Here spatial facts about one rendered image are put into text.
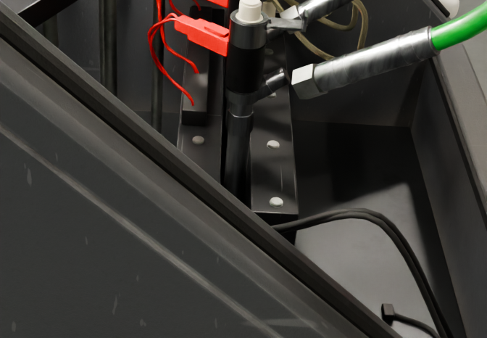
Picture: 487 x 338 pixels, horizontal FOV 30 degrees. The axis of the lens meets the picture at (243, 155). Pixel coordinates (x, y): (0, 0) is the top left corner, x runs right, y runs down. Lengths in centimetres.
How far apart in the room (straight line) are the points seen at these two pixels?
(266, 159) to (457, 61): 33
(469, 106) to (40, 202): 67
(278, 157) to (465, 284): 22
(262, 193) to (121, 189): 41
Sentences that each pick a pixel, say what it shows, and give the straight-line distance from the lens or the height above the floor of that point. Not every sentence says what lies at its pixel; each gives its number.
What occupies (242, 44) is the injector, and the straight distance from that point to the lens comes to 66.
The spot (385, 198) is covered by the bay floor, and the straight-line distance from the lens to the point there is 99.
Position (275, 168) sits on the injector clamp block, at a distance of 75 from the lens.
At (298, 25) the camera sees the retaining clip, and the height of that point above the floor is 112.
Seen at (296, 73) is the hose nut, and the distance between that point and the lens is 58.
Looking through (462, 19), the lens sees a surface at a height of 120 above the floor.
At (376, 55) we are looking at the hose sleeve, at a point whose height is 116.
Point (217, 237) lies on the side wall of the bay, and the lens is 33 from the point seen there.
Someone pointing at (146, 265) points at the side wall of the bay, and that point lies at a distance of 34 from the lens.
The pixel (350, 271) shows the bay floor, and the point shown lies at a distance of 89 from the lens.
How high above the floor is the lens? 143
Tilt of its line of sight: 36 degrees down
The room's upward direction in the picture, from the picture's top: 5 degrees clockwise
